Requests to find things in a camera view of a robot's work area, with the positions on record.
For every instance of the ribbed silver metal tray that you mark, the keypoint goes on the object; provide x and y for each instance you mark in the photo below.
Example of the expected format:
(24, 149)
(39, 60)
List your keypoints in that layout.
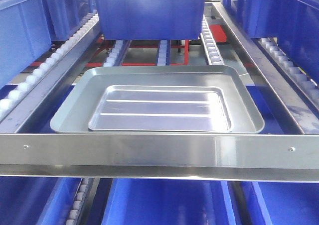
(162, 108)

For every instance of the large grey flat tray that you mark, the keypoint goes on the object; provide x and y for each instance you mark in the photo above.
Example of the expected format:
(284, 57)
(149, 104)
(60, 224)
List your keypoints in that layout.
(79, 106)

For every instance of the blue bin on right shelf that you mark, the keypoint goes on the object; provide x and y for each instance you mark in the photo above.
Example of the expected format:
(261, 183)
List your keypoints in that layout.
(150, 19)

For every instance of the right shelf front bar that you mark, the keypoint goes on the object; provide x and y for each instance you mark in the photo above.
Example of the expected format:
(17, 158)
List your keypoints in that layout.
(199, 156)

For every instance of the right shelf left roller track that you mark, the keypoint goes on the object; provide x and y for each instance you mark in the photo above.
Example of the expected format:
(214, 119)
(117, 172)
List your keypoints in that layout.
(16, 95)

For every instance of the shelf roller track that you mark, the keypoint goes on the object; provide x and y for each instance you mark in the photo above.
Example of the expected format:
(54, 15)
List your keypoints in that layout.
(307, 85)
(16, 95)

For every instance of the blue bin below centre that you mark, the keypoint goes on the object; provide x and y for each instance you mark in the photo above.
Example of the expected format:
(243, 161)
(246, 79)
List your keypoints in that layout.
(169, 202)

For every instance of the blue bin below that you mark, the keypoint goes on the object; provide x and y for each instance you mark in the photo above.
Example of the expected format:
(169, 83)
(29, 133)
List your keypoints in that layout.
(169, 202)
(273, 203)
(36, 200)

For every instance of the blue bin left lane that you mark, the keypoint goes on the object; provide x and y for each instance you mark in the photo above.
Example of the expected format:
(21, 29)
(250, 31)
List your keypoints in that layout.
(24, 36)

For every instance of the blue bin lane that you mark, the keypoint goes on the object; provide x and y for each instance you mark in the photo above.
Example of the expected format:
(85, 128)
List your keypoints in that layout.
(24, 36)
(295, 24)

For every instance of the blue bin below right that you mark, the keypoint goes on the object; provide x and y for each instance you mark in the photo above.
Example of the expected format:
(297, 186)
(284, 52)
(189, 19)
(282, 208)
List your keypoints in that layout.
(273, 203)

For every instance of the blue bin right lane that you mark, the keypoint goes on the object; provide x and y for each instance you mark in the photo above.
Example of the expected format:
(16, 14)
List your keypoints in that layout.
(295, 24)

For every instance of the blue bin below left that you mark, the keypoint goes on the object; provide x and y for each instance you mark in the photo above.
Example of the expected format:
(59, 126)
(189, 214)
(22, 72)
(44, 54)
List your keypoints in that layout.
(36, 200)

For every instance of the red metal floor frame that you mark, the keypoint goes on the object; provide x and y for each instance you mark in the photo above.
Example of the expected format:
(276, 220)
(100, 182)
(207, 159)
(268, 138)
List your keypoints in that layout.
(217, 32)

